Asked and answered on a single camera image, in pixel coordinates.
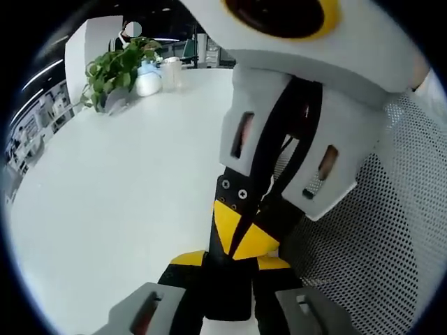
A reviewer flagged grey plant pot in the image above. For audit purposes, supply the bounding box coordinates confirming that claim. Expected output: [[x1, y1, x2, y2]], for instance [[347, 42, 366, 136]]
[[101, 87, 132, 114]]

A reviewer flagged grey mesh chair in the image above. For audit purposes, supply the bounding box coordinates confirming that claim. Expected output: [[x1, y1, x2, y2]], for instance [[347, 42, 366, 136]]
[[279, 89, 447, 335]]

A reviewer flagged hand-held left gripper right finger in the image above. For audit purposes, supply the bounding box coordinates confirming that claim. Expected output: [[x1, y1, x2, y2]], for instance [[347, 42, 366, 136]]
[[251, 256, 353, 335]]

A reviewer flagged green leafy plant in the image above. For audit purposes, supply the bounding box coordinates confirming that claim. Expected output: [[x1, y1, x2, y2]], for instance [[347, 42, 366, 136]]
[[80, 36, 163, 112]]

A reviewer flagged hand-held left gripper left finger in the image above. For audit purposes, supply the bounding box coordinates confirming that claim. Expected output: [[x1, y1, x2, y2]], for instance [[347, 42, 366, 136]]
[[92, 250, 207, 335]]

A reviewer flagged clear plastic cup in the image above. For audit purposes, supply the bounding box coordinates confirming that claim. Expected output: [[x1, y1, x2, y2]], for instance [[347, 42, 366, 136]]
[[159, 57, 183, 92]]

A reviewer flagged white snowman figurine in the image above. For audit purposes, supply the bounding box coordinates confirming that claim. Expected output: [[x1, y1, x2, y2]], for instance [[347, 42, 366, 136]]
[[135, 59, 163, 98]]

